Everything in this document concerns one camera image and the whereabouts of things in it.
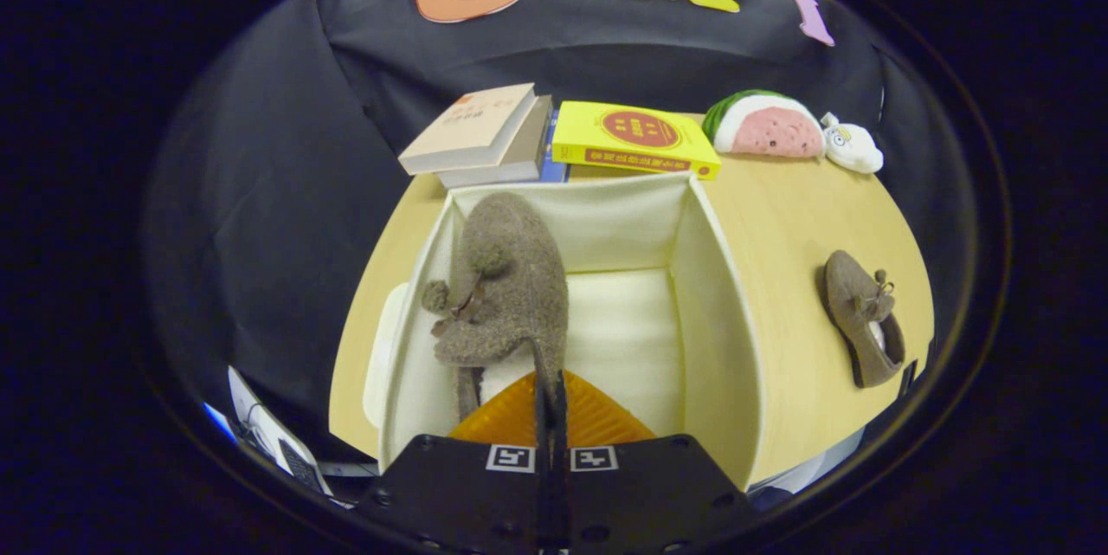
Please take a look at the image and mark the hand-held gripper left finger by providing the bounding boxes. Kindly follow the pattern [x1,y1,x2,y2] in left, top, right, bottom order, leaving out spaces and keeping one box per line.
[359,369,552,555]

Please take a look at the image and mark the blue book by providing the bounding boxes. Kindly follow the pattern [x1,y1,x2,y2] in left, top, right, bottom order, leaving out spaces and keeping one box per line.
[538,109,570,184]

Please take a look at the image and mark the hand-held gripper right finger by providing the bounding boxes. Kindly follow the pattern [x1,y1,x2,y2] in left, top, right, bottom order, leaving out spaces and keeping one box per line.
[554,369,763,555]

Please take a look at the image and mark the white plush toy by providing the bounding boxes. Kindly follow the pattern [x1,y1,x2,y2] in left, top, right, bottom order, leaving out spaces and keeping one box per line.
[820,112,886,175]

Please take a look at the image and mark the grey book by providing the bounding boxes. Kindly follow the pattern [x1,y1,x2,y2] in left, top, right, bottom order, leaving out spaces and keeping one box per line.
[435,94,555,190]

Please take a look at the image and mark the cream fabric storage box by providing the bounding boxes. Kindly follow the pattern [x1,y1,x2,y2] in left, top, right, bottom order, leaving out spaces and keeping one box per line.
[362,172,767,491]

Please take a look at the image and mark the yellow book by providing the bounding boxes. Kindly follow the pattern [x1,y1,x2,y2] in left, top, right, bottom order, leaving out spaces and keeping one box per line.
[551,100,723,181]

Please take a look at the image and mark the white printed sheet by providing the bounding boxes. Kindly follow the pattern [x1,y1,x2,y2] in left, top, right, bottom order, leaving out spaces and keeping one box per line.
[203,365,334,498]

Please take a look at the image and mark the brown fuzzy shoe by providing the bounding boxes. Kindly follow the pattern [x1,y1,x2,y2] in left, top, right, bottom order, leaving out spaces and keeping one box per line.
[422,191,570,423]
[818,249,907,390]

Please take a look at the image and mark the beige book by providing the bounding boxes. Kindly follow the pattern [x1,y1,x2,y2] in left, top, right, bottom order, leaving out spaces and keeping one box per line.
[397,83,539,177]

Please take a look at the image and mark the watermelon slice plush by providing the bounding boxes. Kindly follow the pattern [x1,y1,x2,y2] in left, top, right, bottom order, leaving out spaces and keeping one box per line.
[701,89,825,160]

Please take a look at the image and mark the black backdrop cloth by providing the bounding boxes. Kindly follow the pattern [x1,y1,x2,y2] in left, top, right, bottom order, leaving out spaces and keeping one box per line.
[143,0,962,462]

